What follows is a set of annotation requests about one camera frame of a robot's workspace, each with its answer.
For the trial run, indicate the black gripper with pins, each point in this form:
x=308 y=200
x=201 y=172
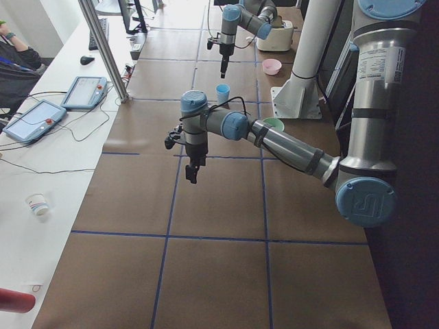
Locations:
x=225 y=50
x=196 y=151

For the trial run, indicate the light blue cup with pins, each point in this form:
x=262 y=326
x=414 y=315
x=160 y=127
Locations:
x=222 y=92

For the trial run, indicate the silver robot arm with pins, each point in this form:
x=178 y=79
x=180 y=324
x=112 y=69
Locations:
x=255 y=17
x=362 y=180

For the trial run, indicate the middle crossing blue tape strip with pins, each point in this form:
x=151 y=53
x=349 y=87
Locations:
x=230 y=157

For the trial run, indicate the crossing blue tape strip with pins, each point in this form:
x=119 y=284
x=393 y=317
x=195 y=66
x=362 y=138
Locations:
x=216 y=238
x=230 y=157

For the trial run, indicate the pink bowl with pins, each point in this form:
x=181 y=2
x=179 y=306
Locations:
x=271 y=66

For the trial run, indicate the long blue tape strip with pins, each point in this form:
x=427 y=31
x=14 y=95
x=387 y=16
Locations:
x=181 y=151

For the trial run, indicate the cream toaster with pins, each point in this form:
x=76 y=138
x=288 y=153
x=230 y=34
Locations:
x=280 y=38

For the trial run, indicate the white pillar with base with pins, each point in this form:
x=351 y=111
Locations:
x=298 y=97

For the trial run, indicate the green bowl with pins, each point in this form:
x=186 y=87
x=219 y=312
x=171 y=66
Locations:
x=276 y=123

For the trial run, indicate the black monitor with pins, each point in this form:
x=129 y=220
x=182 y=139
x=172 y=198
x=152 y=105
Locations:
x=133 y=18

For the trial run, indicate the far blue teach pendant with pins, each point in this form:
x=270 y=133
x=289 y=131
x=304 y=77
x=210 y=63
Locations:
x=85 y=93

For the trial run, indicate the blue teach pendant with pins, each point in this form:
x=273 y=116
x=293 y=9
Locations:
x=35 y=122
x=85 y=93

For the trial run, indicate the black computer mouse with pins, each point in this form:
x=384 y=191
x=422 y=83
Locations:
x=85 y=60

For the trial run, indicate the white paper cup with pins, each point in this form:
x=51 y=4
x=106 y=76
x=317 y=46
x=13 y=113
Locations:
x=38 y=204

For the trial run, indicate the near blue teach pendant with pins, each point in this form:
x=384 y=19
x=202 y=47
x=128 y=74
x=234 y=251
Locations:
x=35 y=122

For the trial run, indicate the seated person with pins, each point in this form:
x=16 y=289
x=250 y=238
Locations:
x=21 y=69

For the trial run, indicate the red cylinder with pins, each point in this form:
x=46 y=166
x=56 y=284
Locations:
x=15 y=301

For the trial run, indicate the aluminium frame post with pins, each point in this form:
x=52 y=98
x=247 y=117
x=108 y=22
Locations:
x=92 y=20

